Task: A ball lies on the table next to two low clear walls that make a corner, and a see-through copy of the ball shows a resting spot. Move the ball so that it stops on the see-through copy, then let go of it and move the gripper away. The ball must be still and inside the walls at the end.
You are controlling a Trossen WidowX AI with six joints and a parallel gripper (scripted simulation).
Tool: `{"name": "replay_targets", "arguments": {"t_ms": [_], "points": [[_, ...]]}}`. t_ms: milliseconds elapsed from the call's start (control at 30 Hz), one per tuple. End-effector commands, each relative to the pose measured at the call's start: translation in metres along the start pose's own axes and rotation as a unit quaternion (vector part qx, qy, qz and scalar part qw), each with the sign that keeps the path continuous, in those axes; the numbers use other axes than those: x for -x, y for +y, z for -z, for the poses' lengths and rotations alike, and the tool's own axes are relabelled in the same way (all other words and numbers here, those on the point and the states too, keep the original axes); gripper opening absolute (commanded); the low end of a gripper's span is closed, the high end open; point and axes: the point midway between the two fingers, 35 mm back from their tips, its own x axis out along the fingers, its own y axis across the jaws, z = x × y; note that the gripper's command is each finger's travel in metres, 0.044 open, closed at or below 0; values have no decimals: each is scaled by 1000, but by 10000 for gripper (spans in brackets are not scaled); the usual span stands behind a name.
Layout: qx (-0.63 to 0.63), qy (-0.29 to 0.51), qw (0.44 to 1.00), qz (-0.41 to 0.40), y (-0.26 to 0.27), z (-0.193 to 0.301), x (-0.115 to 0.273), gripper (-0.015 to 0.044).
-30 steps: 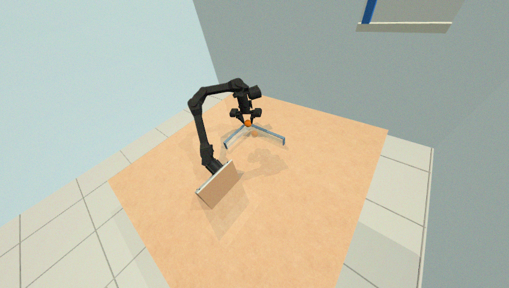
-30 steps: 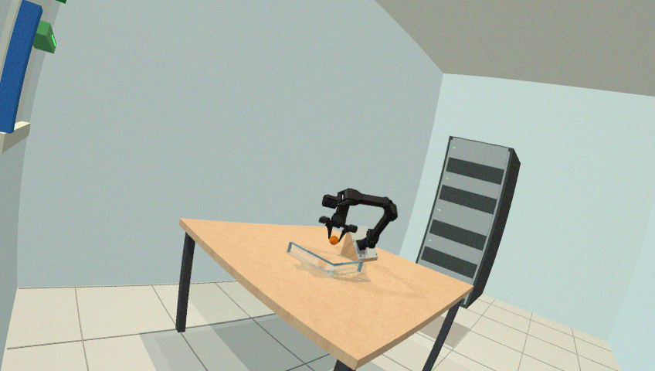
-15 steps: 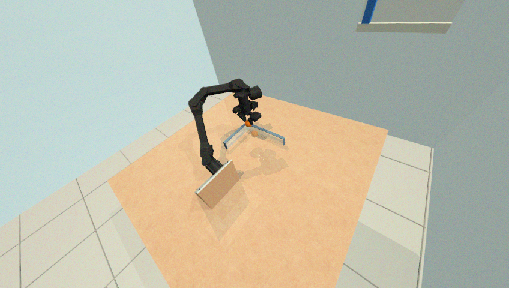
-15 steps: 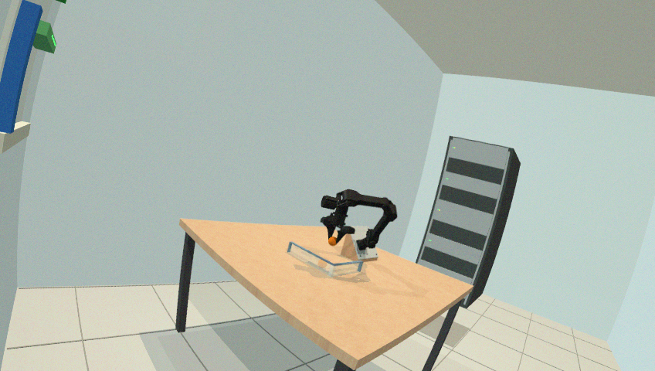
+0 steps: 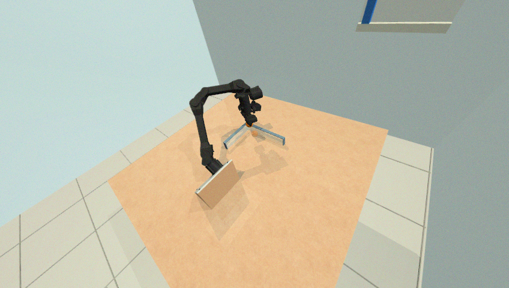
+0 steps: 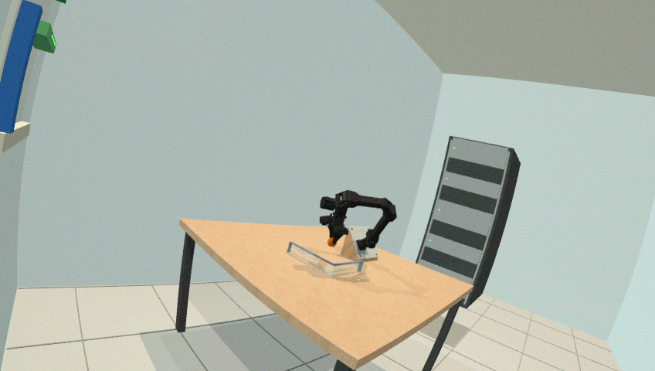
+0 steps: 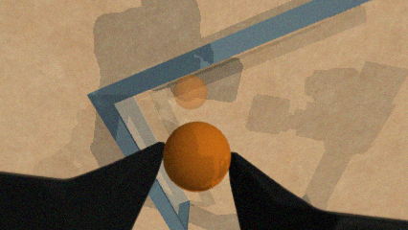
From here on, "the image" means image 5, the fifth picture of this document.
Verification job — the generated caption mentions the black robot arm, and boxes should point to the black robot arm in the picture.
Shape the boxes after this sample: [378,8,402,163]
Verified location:
[189,79,263,175]

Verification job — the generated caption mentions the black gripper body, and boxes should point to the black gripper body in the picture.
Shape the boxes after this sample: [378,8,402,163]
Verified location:
[238,103,258,125]

